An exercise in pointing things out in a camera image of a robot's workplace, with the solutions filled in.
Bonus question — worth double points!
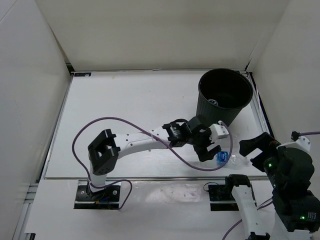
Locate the blue label bottle white cap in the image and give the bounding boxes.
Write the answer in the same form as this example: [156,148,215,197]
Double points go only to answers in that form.
[208,99,219,106]

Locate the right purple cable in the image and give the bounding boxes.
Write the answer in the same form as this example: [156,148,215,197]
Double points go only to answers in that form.
[219,129,320,240]

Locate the dark green plastic bin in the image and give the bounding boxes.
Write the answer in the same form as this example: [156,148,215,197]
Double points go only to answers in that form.
[196,68,253,126]

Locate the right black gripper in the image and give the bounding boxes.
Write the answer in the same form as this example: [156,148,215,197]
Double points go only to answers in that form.
[239,131,284,188]

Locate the purple cable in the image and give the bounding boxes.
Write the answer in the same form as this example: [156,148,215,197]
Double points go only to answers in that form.
[72,117,234,210]
[219,129,320,240]

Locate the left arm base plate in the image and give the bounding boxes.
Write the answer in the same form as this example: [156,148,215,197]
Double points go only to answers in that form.
[73,181,121,210]

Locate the clear Aquafina bottle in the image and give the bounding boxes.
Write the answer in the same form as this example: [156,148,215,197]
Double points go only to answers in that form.
[214,151,248,169]

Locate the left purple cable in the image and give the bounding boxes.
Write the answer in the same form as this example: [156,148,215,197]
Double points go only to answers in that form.
[72,117,234,210]

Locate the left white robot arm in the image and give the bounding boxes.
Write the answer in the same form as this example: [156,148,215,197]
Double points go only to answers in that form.
[87,115,229,200]

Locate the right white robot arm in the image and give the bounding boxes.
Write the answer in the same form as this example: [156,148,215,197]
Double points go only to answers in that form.
[224,131,320,240]

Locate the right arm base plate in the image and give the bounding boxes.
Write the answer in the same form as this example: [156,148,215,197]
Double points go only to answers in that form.
[202,181,257,212]

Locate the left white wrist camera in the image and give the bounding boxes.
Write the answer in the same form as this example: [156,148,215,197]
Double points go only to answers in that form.
[209,120,230,142]

